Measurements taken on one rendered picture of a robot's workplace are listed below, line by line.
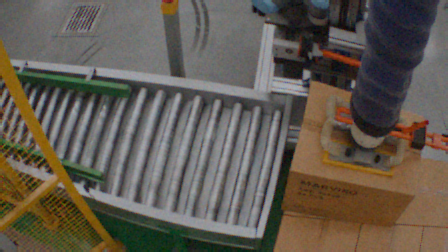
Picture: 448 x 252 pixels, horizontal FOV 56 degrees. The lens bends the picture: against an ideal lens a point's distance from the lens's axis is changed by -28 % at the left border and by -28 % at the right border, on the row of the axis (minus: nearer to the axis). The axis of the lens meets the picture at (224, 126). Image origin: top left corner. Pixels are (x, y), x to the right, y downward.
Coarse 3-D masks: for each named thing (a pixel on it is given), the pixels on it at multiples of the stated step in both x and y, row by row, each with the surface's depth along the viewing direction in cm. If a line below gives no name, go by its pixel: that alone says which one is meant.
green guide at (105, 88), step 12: (24, 60) 267; (24, 72) 263; (48, 84) 265; (60, 84) 262; (72, 84) 259; (84, 84) 256; (96, 84) 255; (108, 84) 254; (120, 84) 254; (120, 96) 259
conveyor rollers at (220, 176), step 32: (32, 96) 265; (64, 96) 263; (96, 96) 263; (160, 96) 260; (0, 128) 255; (96, 128) 252; (128, 128) 252; (192, 128) 252; (256, 128) 251; (160, 160) 244; (224, 160) 243; (128, 192) 236; (192, 192) 236; (256, 192) 236; (256, 224) 228
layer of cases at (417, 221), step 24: (432, 168) 235; (432, 192) 228; (288, 216) 229; (312, 216) 228; (408, 216) 223; (432, 216) 221; (288, 240) 223; (312, 240) 222; (336, 240) 221; (360, 240) 220; (384, 240) 218; (408, 240) 216; (432, 240) 214
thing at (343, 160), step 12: (348, 144) 198; (324, 156) 196; (336, 156) 195; (348, 156) 194; (372, 156) 194; (384, 156) 194; (348, 168) 194; (360, 168) 193; (372, 168) 192; (384, 168) 191
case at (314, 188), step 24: (312, 96) 211; (312, 120) 206; (408, 120) 205; (312, 144) 201; (384, 144) 200; (312, 168) 196; (336, 168) 196; (408, 168) 193; (288, 192) 213; (312, 192) 207; (336, 192) 202; (360, 192) 197; (384, 192) 191; (408, 192) 188; (336, 216) 223; (360, 216) 217; (384, 216) 212
